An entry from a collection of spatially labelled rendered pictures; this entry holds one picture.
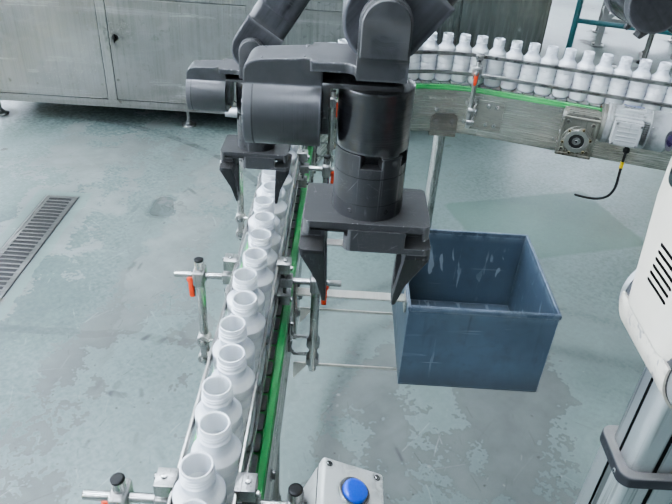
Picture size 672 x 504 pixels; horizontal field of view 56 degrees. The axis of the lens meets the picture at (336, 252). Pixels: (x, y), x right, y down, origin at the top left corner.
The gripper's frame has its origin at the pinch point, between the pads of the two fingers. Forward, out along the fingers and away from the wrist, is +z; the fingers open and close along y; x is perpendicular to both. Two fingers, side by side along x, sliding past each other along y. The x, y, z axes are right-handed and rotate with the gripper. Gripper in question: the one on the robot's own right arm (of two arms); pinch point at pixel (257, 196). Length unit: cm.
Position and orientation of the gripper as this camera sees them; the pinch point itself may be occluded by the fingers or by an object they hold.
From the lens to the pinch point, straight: 105.3
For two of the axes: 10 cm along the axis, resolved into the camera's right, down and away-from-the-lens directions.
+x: -0.3, 5.5, -8.3
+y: -10.0, -0.6, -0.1
